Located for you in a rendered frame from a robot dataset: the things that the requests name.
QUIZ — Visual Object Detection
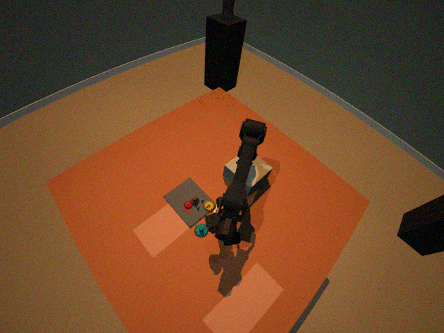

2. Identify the green gear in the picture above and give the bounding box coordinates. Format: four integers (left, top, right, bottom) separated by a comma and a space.
194, 224, 208, 238

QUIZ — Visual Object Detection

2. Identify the yellow gear with black stripe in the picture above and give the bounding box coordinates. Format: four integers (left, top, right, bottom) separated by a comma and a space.
203, 202, 214, 211

